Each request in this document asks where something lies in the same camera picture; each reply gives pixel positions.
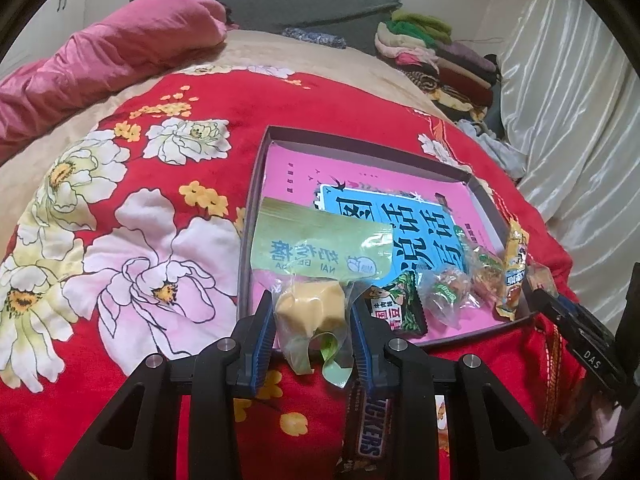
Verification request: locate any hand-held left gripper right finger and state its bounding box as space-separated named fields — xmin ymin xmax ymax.
xmin=349 ymin=305 xmax=573 ymax=480

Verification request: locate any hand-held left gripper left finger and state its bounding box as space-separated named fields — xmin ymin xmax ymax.
xmin=55 ymin=290 xmax=276 ymax=480

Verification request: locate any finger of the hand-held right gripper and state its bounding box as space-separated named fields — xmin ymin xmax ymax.
xmin=530 ymin=285 xmax=628 ymax=401

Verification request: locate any small clear candy packet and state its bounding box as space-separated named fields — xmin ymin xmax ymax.
xmin=526 ymin=259 xmax=560 ymax=297

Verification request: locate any brown chocolate bar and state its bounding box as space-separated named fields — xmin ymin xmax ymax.
xmin=335 ymin=385 xmax=393 ymax=480

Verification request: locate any gold snack packet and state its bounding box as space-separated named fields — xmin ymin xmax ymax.
xmin=494 ymin=219 xmax=532 ymax=322

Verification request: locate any pale green candy packet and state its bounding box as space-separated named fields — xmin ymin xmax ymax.
xmin=249 ymin=197 xmax=396 ymax=391

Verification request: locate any orange snack packet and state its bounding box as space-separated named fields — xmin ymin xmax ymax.
xmin=434 ymin=395 xmax=453 ymax=443

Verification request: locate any clear packet green label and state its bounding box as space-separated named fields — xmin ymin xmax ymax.
xmin=417 ymin=266 xmax=475 ymax=331

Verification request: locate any grey shallow cardboard box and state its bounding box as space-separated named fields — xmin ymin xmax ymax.
xmin=239 ymin=125 xmax=538 ymax=352

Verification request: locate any black and green pea packet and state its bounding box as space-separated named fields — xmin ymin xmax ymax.
xmin=364 ymin=277 xmax=430 ymax=337

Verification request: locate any clear pastry packet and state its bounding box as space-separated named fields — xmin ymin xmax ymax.
xmin=469 ymin=246 xmax=510 ymax=307

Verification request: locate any pink and blue book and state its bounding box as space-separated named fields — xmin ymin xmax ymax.
xmin=245 ymin=142 xmax=516 ymax=341

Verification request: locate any light crumpled cloth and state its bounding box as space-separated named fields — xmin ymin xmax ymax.
xmin=457 ymin=117 xmax=528 ymax=181

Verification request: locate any white satin curtain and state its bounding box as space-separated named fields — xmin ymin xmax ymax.
xmin=495 ymin=0 xmax=640 ymax=321

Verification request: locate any red floral blanket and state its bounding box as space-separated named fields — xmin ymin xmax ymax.
xmin=0 ymin=65 xmax=596 ymax=480

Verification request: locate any stack of folded clothes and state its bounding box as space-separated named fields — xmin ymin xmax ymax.
xmin=375 ymin=8 xmax=501 ymax=111

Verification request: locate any dark patterned pillow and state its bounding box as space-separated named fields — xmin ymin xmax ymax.
xmin=282 ymin=27 xmax=348 ymax=51

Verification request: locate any pink quilt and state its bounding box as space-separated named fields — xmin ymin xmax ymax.
xmin=0 ymin=0 xmax=228 ymax=166

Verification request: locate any grey headboard cover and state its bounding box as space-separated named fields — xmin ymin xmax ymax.
xmin=129 ymin=0 xmax=403 ymax=56

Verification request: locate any white wardrobe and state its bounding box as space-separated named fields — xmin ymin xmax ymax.
xmin=10 ymin=0 xmax=96 ymax=56

